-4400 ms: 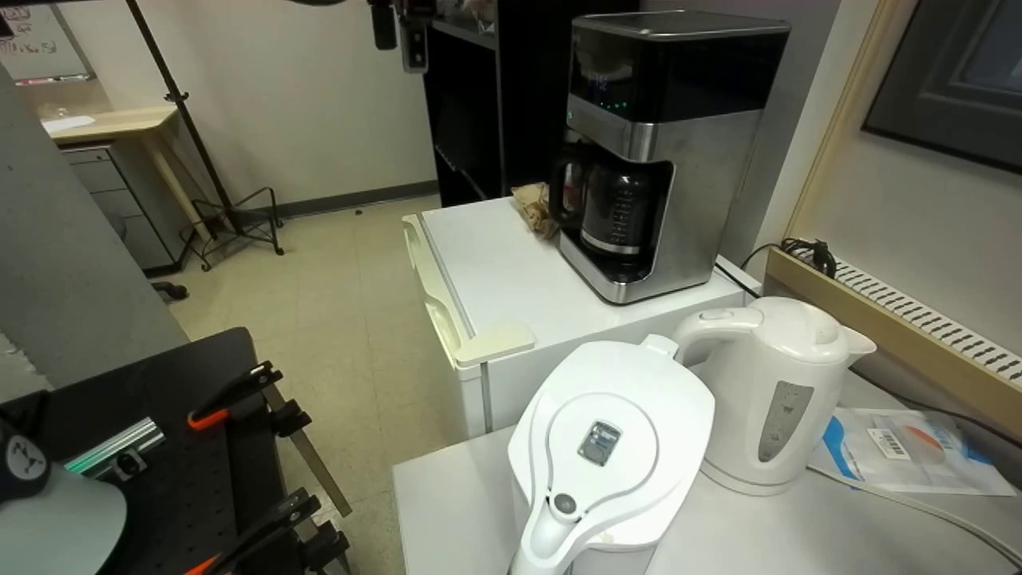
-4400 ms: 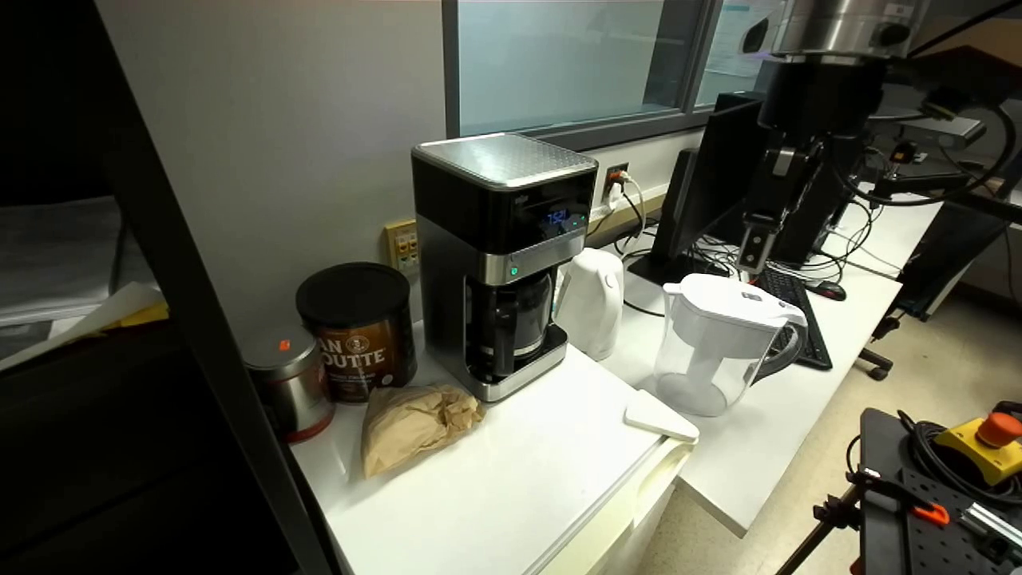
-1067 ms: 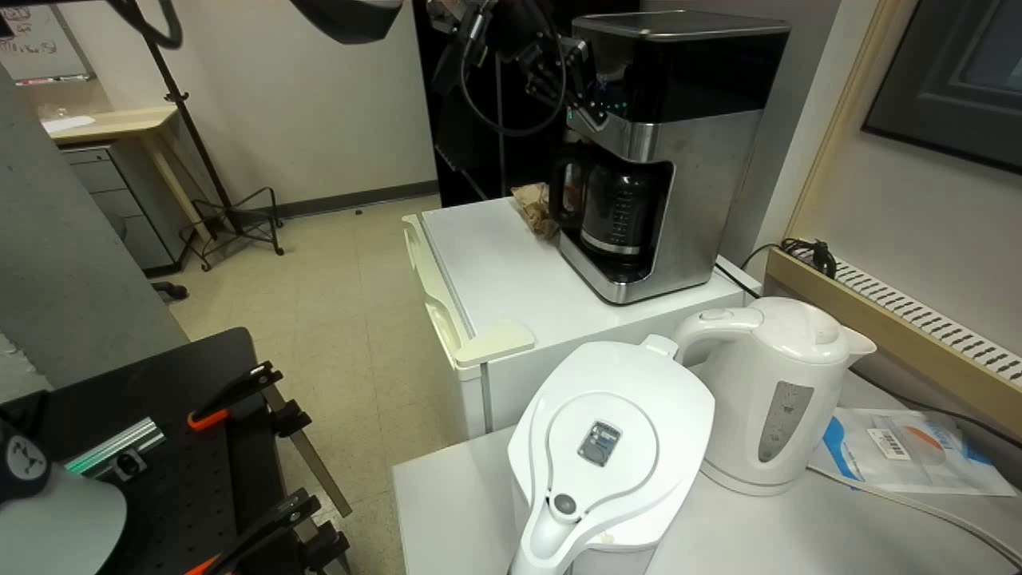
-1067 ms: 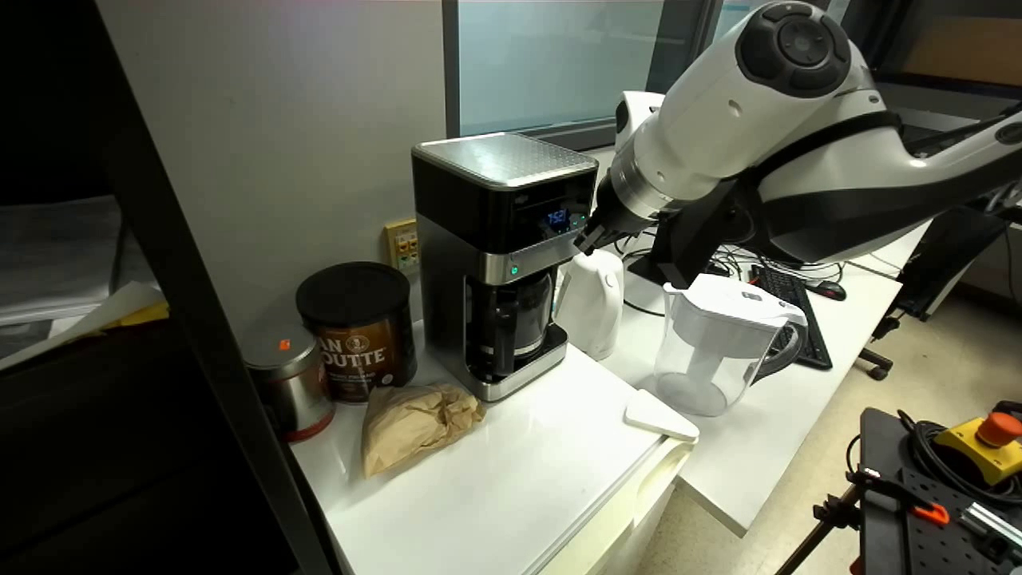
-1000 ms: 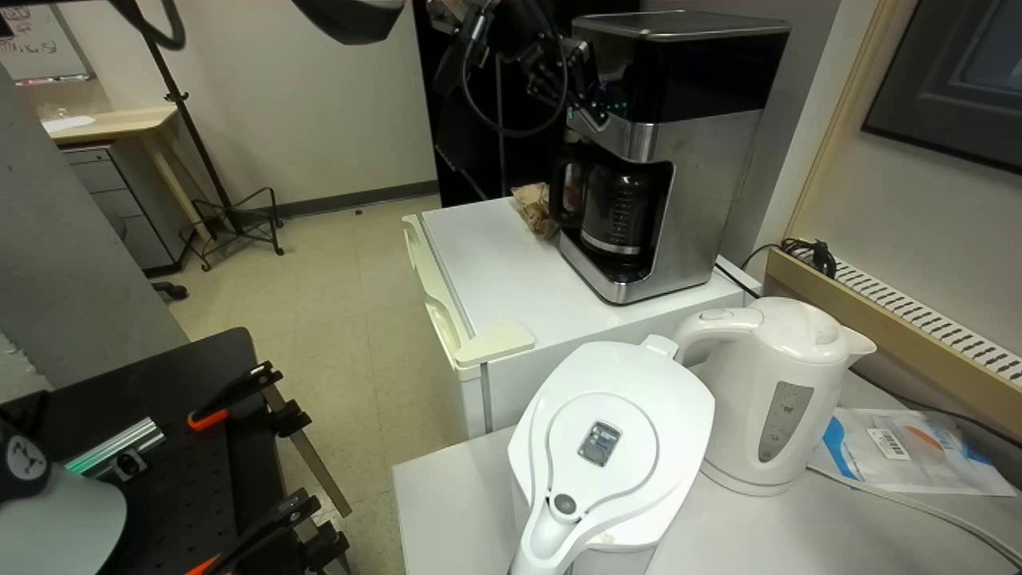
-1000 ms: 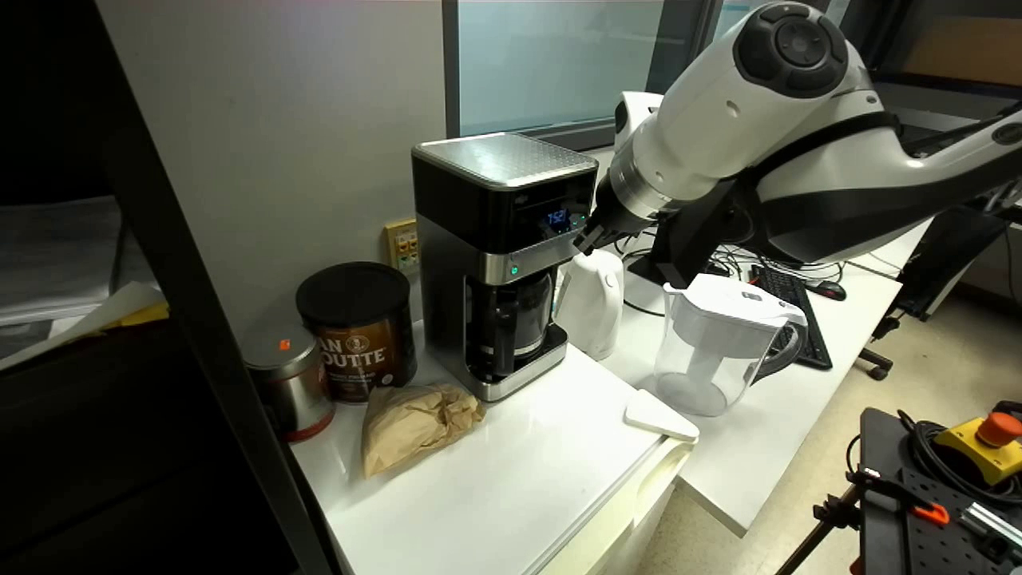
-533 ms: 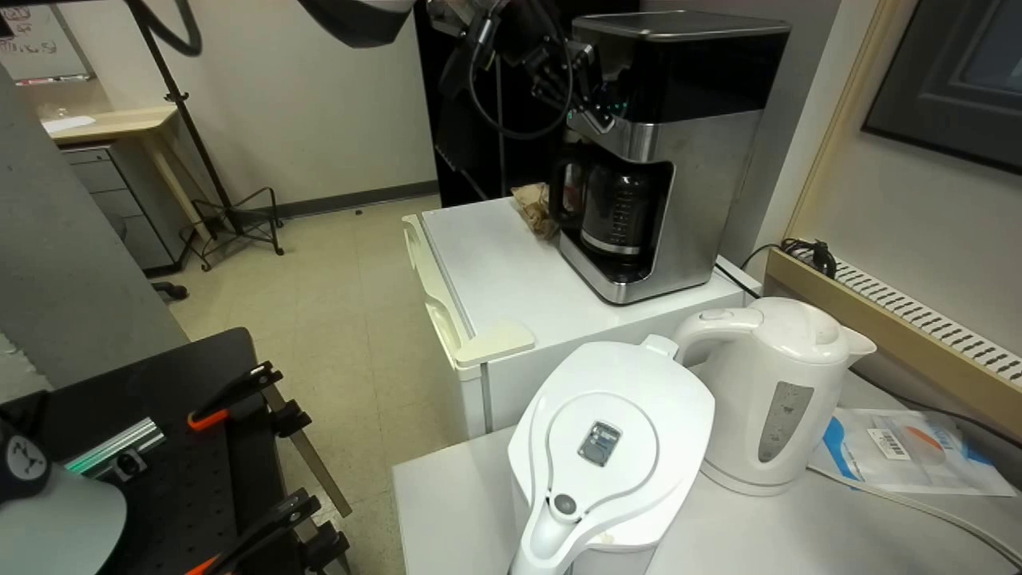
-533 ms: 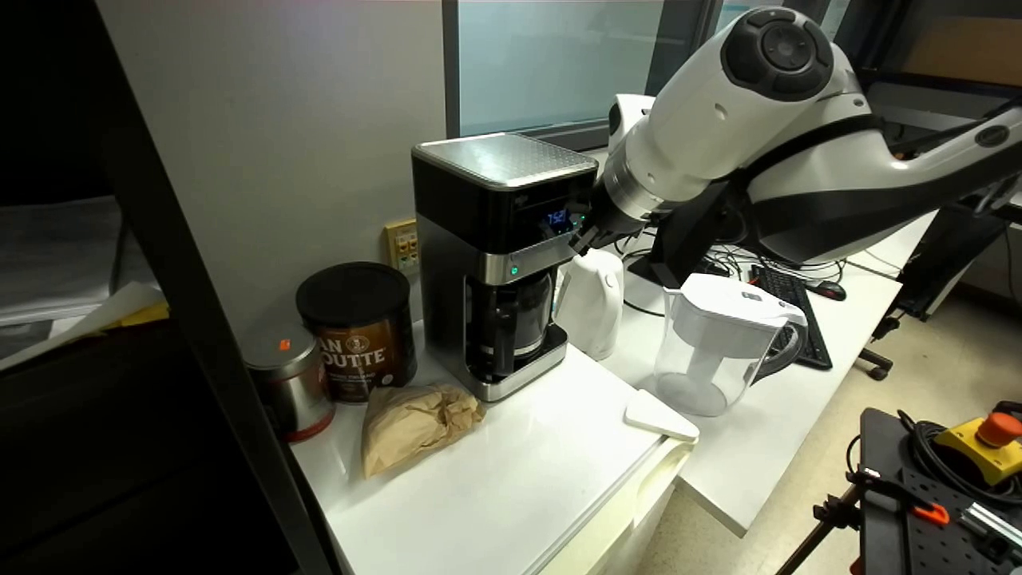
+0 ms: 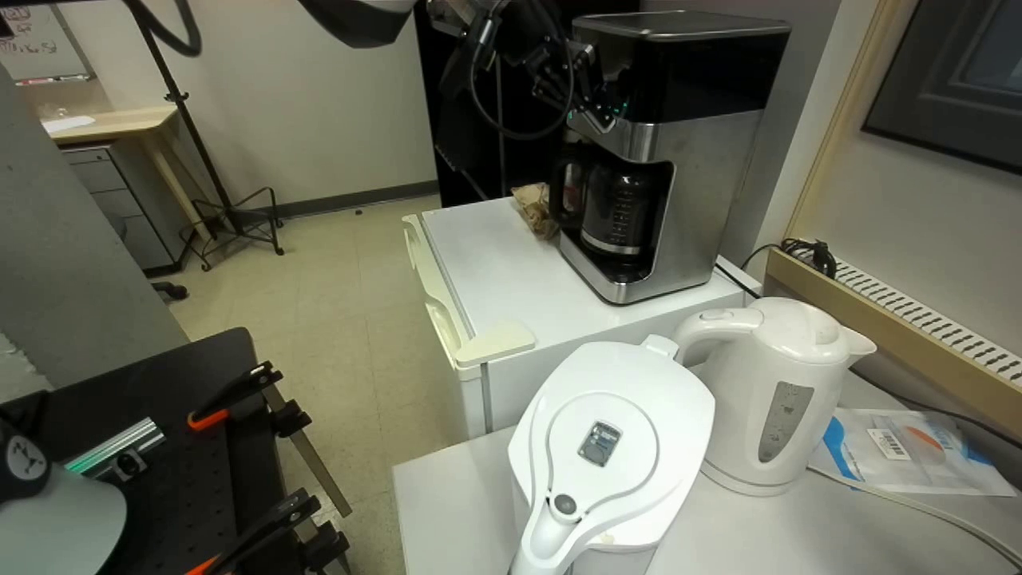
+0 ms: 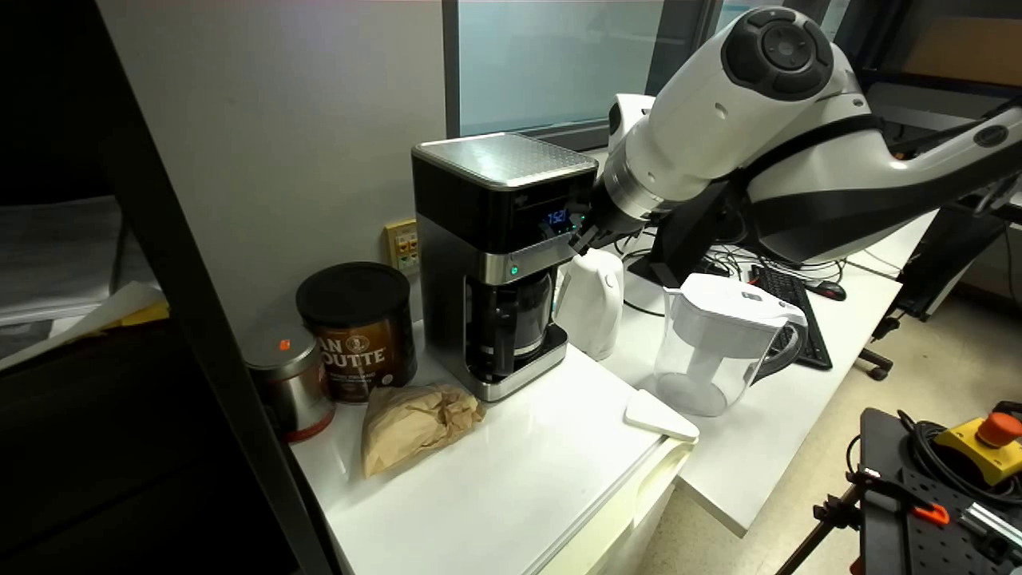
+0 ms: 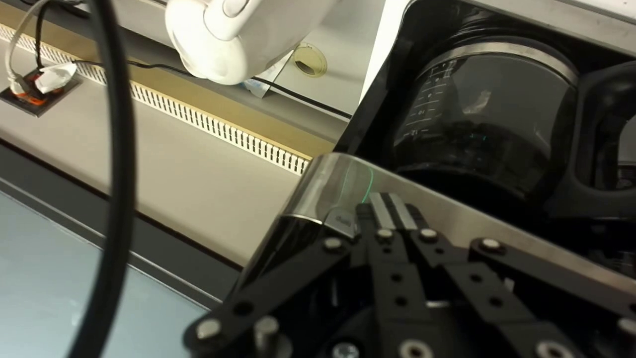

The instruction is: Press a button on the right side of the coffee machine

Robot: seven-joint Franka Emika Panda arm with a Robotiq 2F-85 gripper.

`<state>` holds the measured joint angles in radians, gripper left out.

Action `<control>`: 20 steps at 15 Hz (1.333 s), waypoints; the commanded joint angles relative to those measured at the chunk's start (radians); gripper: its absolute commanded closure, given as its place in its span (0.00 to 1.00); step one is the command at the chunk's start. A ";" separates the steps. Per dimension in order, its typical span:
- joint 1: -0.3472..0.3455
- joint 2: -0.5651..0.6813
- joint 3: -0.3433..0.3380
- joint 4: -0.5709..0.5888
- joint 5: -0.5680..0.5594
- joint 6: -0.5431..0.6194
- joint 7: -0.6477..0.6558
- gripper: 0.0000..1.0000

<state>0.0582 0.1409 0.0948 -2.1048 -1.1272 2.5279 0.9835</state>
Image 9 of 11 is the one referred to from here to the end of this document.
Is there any white electric kettle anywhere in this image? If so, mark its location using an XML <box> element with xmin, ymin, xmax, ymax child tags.
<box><xmin>676</xmin><ymin>298</ymin><xmax>880</xmax><ymax>495</ymax></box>

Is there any black orange clamp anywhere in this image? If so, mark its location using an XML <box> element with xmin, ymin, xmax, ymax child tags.
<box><xmin>187</xmin><ymin>487</ymin><xmax>347</xmax><ymax>575</ymax></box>
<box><xmin>187</xmin><ymin>361</ymin><xmax>309</xmax><ymax>436</ymax></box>

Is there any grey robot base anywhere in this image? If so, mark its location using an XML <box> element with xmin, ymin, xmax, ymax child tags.
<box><xmin>0</xmin><ymin>422</ymin><xmax>129</xmax><ymax>575</ymax></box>

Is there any black tripod stand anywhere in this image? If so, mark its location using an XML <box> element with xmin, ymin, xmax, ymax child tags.
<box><xmin>122</xmin><ymin>0</ymin><xmax>286</xmax><ymax>272</ymax></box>

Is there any black power cable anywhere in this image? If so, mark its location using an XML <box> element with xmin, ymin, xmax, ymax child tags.
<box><xmin>711</xmin><ymin>237</ymin><xmax>839</xmax><ymax>299</ymax></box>

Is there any black steel coffee machine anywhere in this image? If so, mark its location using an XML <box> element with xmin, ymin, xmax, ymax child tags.
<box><xmin>553</xmin><ymin>8</ymin><xmax>789</xmax><ymax>307</ymax></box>

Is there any plastic bag with packets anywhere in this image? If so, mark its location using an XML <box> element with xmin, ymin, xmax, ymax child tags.
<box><xmin>822</xmin><ymin>409</ymin><xmax>1015</xmax><ymax>495</ymax></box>

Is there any grey drawer cabinet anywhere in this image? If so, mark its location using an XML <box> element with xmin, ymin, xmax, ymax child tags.
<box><xmin>65</xmin><ymin>142</ymin><xmax>191</xmax><ymax>273</ymax></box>

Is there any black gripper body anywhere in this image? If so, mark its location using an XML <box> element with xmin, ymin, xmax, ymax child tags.
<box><xmin>484</xmin><ymin>0</ymin><xmax>568</xmax><ymax>77</ymax></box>

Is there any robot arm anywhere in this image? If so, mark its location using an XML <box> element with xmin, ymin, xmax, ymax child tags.
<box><xmin>299</xmin><ymin>0</ymin><xmax>577</xmax><ymax>119</ymax></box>

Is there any grey kettle cord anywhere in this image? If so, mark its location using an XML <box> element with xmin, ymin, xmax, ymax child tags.
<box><xmin>804</xmin><ymin>463</ymin><xmax>1022</xmax><ymax>570</ymax></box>

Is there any brown crumpled item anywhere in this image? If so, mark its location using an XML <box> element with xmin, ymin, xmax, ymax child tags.
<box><xmin>512</xmin><ymin>181</ymin><xmax>559</xmax><ymax>237</ymax></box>

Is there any light wooden desk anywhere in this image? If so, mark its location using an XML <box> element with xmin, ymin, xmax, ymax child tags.
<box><xmin>41</xmin><ymin>99</ymin><xmax>216</xmax><ymax>249</ymax></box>

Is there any white mini fridge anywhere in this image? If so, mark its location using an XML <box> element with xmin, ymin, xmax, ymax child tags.
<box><xmin>404</xmin><ymin>198</ymin><xmax>748</xmax><ymax>436</ymax></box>

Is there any white water filter pitcher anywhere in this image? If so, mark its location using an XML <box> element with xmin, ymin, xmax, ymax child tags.
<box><xmin>507</xmin><ymin>336</ymin><xmax>717</xmax><ymax>575</ymax></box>

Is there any white whiteboard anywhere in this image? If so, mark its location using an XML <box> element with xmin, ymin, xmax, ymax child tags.
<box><xmin>0</xmin><ymin>4</ymin><xmax>92</xmax><ymax>82</ymax></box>

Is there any dark framed window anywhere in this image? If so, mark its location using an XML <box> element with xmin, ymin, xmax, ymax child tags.
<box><xmin>866</xmin><ymin>0</ymin><xmax>1022</xmax><ymax>172</ymax></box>

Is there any black perforated robot table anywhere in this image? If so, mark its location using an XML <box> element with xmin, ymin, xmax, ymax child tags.
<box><xmin>3</xmin><ymin>328</ymin><xmax>282</xmax><ymax>575</ymax></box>

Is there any wooden radiator cover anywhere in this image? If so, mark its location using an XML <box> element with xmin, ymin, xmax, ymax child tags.
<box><xmin>767</xmin><ymin>249</ymin><xmax>1022</xmax><ymax>436</ymax></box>

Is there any upper black orange clamp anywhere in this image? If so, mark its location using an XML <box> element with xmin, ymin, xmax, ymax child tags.
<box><xmin>187</xmin><ymin>361</ymin><xmax>309</xmax><ymax>436</ymax></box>

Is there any lower black orange clamp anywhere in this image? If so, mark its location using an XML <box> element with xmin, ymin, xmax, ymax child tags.
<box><xmin>187</xmin><ymin>487</ymin><xmax>347</xmax><ymax>575</ymax></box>

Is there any glass coffee carafe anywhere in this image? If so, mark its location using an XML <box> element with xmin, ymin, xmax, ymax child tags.
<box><xmin>555</xmin><ymin>161</ymin><xmax>654</xmax><ymax>255</ymax></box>

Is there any black shelf cabinet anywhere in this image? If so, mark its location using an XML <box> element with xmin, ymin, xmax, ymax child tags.
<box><xmin>413</xmin><ymin>0</ymin><xmax>641</xmax><ymax>212</ymax></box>

